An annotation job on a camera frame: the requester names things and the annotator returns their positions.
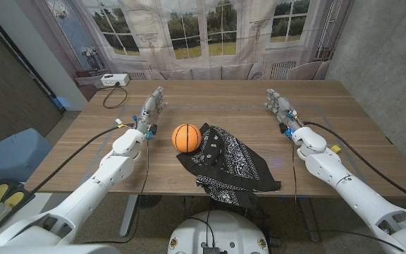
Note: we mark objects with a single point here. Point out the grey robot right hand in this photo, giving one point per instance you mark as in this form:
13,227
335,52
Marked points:
284,107

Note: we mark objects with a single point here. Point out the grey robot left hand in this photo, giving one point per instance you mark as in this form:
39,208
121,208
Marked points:
148,113

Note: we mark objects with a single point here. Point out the black paisley bandana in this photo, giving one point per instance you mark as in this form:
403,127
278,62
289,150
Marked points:
231,162

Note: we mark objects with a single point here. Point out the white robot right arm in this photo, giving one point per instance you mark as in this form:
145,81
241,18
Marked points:
347,183

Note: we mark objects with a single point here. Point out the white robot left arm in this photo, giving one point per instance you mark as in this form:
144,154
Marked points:
111,169

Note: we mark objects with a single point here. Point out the orange mini basketball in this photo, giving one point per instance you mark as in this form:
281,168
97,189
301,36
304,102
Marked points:
186,138

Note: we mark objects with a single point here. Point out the white power strip box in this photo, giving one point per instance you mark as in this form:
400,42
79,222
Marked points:
115,79

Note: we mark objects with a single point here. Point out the small yellow block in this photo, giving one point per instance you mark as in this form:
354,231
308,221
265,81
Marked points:
336,149

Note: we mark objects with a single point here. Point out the black floor fan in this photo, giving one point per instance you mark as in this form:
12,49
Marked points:
150,201

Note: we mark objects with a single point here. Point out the grey table leg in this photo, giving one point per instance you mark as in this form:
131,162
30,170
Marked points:
308,218
128,215

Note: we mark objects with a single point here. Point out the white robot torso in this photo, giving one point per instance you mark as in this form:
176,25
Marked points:
224,233

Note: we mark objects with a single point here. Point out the blue chair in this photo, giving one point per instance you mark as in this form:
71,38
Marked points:
12,155

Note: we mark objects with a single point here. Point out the black pedal with yellow pads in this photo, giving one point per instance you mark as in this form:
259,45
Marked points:
12,198

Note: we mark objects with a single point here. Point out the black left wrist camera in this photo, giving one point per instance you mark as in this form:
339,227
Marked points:
152,130

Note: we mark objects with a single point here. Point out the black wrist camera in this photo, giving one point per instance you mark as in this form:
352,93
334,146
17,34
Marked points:
283,127
152,130

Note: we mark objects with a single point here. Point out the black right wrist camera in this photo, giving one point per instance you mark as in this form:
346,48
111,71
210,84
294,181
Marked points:
283,127

